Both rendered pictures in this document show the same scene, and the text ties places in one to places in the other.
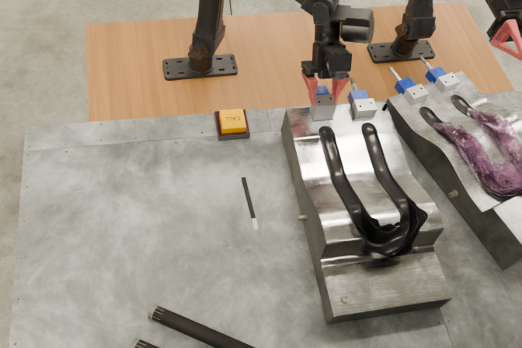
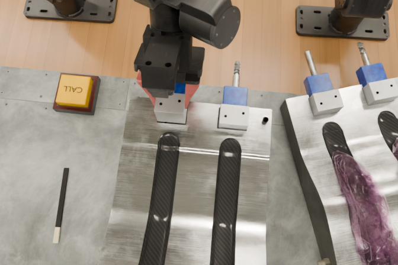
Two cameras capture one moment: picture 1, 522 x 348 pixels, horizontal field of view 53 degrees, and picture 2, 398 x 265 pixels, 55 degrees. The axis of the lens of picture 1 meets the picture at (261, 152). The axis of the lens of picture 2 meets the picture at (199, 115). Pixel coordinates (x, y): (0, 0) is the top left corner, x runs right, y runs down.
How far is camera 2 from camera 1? 0.77 m
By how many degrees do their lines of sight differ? 20
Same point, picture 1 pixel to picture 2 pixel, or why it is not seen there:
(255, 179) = (81, 173)
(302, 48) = not seen: outside the picture
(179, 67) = (44, 2)
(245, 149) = (84, 129)
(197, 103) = (50, 55)
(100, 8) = not seen: outside the picture
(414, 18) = not seen: outside the picture
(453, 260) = not seen: outside the picture
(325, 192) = (128, 236)
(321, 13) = not seen: outside the picture
